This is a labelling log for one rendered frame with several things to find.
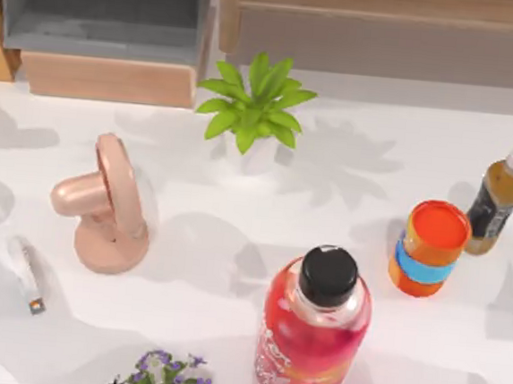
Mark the green plant in white pot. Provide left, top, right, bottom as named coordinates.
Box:
left=188, top=45, right=322, bottom=181

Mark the red bottle with black cap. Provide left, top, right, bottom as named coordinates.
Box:
left=252, top=239, right=378, bottom=384

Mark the pink desk fan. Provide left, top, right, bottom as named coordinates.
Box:
left=43, top=128, right=159, bottom=278

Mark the orange can with blue band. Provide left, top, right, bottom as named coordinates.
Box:
left=385, top=195, right=475, bottom=303

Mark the pale wooden drawer front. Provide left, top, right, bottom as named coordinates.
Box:
left=16, top=49, right=200, bottom=109

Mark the purple flower plant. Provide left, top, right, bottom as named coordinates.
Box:
left=107, top=345, right=215, bottom=384

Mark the brown bottle with white cap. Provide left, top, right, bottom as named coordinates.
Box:
left=462, top=142, right=513, bottom=260

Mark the white and grey stapler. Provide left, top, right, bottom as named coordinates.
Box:
left=1, top=235, right=53, bottom=317

